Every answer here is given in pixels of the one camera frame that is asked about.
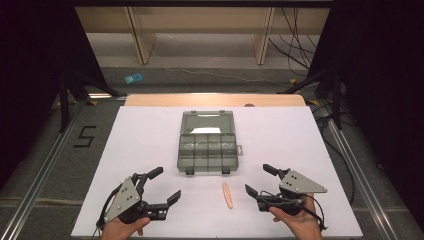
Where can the light wooden table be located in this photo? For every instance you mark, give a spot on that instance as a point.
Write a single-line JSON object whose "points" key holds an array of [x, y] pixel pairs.
{"points": [[213, 99]]}

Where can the blue packet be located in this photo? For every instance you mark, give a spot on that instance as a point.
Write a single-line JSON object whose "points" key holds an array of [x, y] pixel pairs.
{"points": [[133, 78]]}

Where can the black metal stand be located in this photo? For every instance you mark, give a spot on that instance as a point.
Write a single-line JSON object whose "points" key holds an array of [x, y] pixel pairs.
{"points": [[335, 96], [65, 100]]}

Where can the light wooden shelf unit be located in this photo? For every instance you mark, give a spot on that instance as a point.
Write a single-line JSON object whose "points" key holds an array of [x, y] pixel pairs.
{"points": [[143, 43]]}

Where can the light wooden stick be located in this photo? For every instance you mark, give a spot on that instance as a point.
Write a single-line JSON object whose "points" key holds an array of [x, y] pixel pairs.
{"points": [[228, 196]]}

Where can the person's left hand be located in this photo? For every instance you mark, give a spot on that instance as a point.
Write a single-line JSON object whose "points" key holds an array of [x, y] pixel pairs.
{"points": [[120, 230]]}

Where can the person's right hand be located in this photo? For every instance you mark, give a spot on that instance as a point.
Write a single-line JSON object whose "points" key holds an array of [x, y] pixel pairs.
{"points": [[300, 223]]}

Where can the aluminium floor rail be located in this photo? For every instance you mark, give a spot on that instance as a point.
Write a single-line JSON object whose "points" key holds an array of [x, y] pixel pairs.
{"points": [[360, 170], [43, 170]]}

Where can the black curtain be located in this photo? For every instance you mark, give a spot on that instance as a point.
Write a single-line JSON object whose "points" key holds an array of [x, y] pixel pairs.
{"points": [[30, 66], [383, 83]]}

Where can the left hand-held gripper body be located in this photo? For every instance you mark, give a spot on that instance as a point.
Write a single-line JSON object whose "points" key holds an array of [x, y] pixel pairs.
{"points": [[125, 196]]}

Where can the clear grey plastic organizer box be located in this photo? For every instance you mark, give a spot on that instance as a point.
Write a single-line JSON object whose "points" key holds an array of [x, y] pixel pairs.
{"points": [[208, 146]]}

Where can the white table mat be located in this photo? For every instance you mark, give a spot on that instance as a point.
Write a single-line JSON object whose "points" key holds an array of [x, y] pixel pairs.
{"points": [[150, 140]]}

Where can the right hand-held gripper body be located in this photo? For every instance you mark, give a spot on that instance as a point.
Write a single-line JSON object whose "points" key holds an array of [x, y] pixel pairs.
{"points": [[298, 185]]}

